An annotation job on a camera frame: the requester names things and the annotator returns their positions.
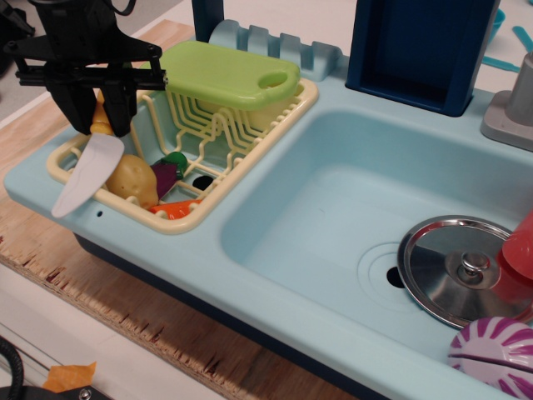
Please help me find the yellow toy potato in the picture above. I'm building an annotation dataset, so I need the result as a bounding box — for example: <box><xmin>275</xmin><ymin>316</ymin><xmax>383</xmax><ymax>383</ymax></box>
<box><xmin>105</xmin><ymin>154</ymin><xmax>159</xmax><ymax>209</ymax></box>

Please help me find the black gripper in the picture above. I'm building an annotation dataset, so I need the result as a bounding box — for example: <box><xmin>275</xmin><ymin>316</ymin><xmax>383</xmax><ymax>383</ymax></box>
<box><xmin>4</xmin><ymin>1</ymin><xmax>167</xmax><ymax>138</ymax></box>

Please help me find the black object at left edge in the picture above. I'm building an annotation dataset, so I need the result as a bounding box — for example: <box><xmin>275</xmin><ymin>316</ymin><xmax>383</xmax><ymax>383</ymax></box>
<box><xmin>1</xmin><ymin>1</ymin><xmax>36</xmax><ymax>76</ymax></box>

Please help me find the black bracket with screw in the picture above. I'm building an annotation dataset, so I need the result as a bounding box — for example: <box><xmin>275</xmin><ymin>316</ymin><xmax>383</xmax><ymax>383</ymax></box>
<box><xmin>22</xmin><ymin>386</ymin><xmax>110</xmax><ymax>400</ymax></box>

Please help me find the red plastic cup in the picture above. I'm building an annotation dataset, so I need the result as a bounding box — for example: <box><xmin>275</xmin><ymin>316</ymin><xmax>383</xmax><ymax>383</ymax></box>
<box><xmin>495</xmin><ymin>212</ymin><xmax>532</xmax><ymax>308</ymax></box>

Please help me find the dark blue plastic back panel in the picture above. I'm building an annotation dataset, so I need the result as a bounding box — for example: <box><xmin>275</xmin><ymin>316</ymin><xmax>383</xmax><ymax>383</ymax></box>
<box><xmin>346</xmin><ymin>0</ymin><xmax>500</xmax><ymax>118</ymax></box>

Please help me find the teal utensil handle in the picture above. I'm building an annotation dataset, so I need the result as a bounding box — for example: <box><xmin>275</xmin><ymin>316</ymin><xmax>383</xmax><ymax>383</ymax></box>
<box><xmin>512</xmin><ymin>26</ymin><xmax>533</xmax><ymax>53</ymax></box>

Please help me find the dark blue post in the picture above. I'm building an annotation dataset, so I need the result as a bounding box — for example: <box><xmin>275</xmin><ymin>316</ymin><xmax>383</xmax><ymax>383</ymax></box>
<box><xmin>192</xmin><ymin>0</ymin><xmax>225</xmax><ymax>43</ymax></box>

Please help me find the purple toy eggplant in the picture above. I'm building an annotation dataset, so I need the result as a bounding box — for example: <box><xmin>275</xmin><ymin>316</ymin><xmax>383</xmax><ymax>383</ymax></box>
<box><xmin>151</xmin><ymin>152</ymin><xmax>188</xmax><ymax>199</ymax></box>

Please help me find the yellow handled white toy knife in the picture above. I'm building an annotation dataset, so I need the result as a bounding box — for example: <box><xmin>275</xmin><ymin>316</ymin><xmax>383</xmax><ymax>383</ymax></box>
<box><xmin>52</xmin><ymin>92</ymin><xmax>125</xmax><ymax>218</ymax></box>

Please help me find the orange tape piece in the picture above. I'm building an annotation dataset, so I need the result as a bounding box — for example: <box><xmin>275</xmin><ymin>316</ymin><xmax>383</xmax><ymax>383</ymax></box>
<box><xmin>42</xmin><ymin>362</ymin><xmax>97</xmax><ymax>393</ymax></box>

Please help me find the green plastic cutting board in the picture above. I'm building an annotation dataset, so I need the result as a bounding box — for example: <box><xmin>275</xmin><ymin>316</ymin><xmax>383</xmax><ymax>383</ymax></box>
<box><xmin>160</xmin><ymin>41</ymin><xmax>301</xmax><ymax>111</ymax></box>

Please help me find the wooden board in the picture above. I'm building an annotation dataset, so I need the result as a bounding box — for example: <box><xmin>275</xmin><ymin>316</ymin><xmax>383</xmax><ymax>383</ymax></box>
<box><xmin>0</xmin><ymin>18</ymin><xmax>359</xmax><ymax>400</ymax></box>

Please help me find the grey toy faucet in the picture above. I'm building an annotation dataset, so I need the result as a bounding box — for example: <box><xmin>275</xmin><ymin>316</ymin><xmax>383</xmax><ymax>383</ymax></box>
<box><xmin>481</xmin><ymin>52</ymin><xmax>532</xmax><ymax>152</ymax></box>

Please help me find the steel pot lid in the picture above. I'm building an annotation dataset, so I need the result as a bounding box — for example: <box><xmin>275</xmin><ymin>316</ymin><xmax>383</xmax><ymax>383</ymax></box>
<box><xmin>397</xmin><ymin>216</ymin><xmax>532</xmax><ymax>328</ymax></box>

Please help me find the light blue toy sink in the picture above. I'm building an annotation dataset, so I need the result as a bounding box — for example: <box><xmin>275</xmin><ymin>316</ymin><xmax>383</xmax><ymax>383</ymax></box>
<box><xmin>2</xmin><ymin>18</ymin><xmax>533</xmax><ymax>400</ymax></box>

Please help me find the cream plastic dish rack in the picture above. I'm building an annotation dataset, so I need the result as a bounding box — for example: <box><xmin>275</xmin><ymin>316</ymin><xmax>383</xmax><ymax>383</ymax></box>
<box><xmin>45</xmin><ymin>77</ymin><xmax>320</xmax><ymax>236</ymax></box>

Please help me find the black cable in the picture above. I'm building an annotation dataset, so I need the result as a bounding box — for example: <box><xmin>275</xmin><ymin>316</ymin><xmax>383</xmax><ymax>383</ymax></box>
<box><xmin>0</xmin><ymin>335</ymin><xmax>24</xmax><ymax>400</ymax></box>

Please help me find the orange toy carrot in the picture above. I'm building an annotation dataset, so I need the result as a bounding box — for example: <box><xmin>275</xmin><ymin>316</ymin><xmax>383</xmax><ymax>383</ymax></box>
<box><xmin>149</xmin><ymin>200</ymin><xmax>202</xmax><ymax>220</ymax></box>

